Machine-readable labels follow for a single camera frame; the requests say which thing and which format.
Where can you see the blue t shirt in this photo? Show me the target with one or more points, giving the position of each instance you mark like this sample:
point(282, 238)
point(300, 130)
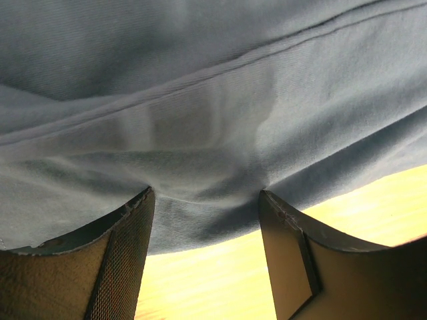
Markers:
point(208, 103)

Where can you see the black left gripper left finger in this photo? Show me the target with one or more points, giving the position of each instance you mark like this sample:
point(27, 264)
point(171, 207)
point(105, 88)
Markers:
point(93, 272)

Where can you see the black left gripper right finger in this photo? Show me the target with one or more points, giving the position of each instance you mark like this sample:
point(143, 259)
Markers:
point(319, 272)

